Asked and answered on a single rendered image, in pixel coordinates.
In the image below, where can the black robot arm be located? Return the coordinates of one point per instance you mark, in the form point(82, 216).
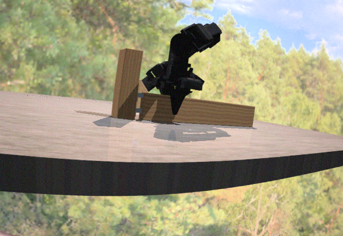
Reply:
point(194, 38)

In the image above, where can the brown wooden post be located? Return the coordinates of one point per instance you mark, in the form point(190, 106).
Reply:
point(127, 83)

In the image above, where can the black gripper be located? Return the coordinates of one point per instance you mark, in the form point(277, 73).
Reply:
point(175, 83)

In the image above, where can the brown wooden rail with steel hooks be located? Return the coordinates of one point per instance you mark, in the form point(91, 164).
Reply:
point(157, 107)

